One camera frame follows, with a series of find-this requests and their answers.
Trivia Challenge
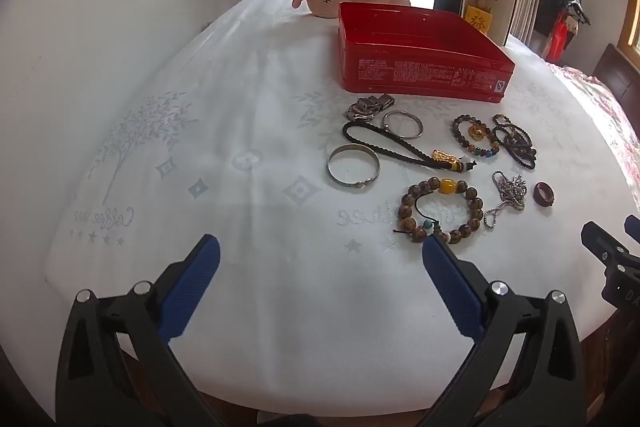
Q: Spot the dark wooden headboard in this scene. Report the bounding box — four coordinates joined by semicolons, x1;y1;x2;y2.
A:
592;43;640;108

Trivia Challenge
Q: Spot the thin silver bangle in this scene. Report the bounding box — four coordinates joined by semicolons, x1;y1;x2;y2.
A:
382;109;424;140

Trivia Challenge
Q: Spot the large wooden bead bracelet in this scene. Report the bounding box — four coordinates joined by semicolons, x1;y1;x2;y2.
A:
392;177;485;245

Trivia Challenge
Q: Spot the red hanging bag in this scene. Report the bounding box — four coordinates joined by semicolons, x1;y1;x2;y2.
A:
542;14;573;62

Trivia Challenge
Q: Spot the red tin box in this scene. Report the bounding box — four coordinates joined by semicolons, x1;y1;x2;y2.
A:
337;2;516;104

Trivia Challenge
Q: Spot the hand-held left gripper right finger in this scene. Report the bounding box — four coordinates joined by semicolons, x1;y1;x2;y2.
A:
421;234;587;427

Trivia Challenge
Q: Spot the black cord with gold charm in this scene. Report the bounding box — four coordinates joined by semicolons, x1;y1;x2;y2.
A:
342;121;477;172

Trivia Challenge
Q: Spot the pink floral blanket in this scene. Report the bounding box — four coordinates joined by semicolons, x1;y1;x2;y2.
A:
545;61;640;208

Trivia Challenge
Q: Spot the brown wooden ring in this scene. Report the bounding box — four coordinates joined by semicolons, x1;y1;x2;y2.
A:
532;181;556;208

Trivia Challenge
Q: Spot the black bead necklace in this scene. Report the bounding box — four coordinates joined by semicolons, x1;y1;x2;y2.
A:
492;113;538;170

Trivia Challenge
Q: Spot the black hanging garment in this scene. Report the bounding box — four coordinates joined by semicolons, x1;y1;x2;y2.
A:
534;0;571;38

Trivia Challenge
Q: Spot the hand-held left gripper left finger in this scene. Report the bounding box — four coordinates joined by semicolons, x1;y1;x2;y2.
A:
55;234;223;427

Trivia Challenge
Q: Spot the wide silver bangle with clasp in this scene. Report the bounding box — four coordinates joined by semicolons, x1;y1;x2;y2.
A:
326;144;382;192

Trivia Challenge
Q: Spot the silver wrist watch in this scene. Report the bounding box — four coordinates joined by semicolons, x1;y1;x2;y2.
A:
346;93;396;122

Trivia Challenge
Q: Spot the small bead bracelet gold charm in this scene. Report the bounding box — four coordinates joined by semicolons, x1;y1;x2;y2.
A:
452;113;501;159

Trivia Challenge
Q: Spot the silver ball chain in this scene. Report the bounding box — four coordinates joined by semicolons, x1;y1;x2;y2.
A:
483;170;528;228

